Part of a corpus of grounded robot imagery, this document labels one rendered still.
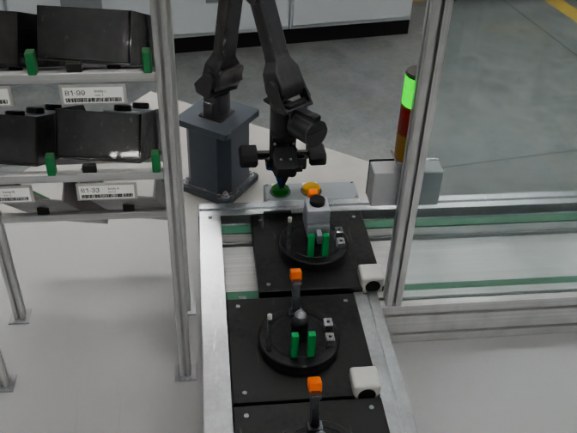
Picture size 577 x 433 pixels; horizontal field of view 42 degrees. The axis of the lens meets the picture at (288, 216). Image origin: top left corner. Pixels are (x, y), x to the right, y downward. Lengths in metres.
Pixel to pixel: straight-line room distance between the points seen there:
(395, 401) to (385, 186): 0.36
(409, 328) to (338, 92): 2.83
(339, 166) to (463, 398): 0.78
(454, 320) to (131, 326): 0.63
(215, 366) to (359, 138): 2.58
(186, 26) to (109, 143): 3.37
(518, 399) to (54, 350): 0.87
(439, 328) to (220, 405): 0.48
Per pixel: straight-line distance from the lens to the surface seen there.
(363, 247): 1.51
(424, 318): 1.45
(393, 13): 4.85
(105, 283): 1.61
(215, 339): 1.34
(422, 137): 1.20
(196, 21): 4.50
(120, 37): 1.07
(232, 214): 1.60
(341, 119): 3.91
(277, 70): 1.49
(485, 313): 1.48
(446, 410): 1.40
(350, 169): 1.94
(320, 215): 1.41
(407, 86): 1.18
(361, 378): 1.24
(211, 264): 1.49
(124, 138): 1.14
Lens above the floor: 1.92
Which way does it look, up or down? 37 degrees down
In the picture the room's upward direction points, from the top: 2 degrees clockwise
